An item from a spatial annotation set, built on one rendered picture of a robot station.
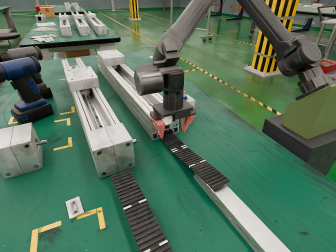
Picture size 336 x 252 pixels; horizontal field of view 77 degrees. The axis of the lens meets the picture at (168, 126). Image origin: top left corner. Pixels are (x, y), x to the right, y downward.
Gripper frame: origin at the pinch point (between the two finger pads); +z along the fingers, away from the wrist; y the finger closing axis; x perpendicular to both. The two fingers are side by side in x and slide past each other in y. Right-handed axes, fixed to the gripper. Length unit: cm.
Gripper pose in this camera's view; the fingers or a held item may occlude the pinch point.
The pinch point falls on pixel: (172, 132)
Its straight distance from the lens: 64.6
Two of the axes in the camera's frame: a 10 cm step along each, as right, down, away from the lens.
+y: -8.9, 2.5, -3.8
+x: 4.5, 4.9, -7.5
